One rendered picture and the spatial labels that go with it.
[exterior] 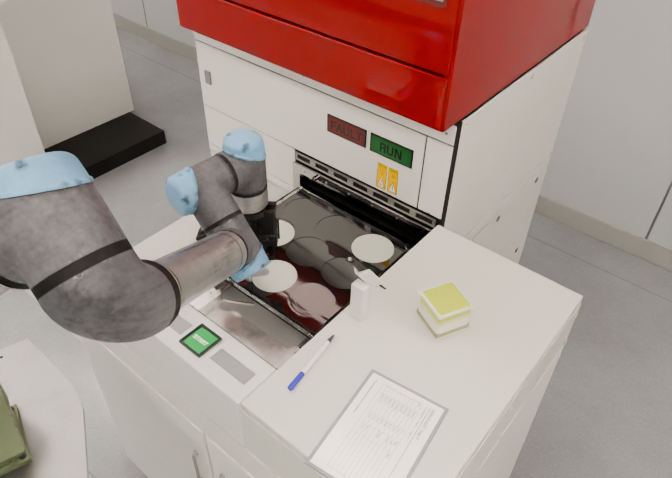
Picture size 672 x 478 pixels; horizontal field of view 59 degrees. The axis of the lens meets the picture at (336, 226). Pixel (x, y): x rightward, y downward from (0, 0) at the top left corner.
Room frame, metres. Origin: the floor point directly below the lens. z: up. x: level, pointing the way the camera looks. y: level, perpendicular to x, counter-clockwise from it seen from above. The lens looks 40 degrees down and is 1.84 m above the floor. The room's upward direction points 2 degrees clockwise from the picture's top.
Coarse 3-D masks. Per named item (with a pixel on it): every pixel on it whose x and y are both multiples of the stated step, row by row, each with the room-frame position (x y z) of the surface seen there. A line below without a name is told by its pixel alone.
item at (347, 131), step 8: (328, 120) 1.27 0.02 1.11; (336, 120) 1.25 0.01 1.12; (328, 128) 1.27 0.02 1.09; (336, 128) 1.25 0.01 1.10; (344, 128) 1.24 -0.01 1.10; (352, 128) 1.22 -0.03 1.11; (344, 136) 1.24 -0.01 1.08; (352, 136) 1.22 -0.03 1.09; (360, 136) 1.21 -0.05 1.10; (360, 144) 1.21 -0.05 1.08
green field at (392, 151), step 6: (372, 138) 1.19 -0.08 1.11; (378, 138) 1.18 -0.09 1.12; (372, 144) 1.19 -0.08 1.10; (378, 144) 1.18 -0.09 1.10; (384, 144) 1.16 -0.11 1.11; (390, 144) 1.15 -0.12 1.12; (378, 150) 1.17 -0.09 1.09; (384, 150) 1.16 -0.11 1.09; (390, 150) 1.15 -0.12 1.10; (396, 150) 1.14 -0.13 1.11; (402, 150) 1.13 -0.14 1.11; (390, 156) 1.15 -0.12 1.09; (396, 156) 1.14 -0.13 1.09; (402, 156) 1.13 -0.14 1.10; (408, 156) 1.12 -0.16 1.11; (402, 162) 1.13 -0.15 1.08; (408, 162) 1.12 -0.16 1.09
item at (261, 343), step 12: (216, 312) 0.85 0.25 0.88; (228, 312) 0.85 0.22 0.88; (228, 324) 0.82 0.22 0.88; (240, 324) 0.82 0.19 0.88; (252, 324) 0.82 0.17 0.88; (240, 336) 0.79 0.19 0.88; (252, 336) 0.79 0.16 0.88; (264, 336) 0.79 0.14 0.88; (252, 348) 0.76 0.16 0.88; (264, 348) 0.76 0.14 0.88; (276, 348) 0.76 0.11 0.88
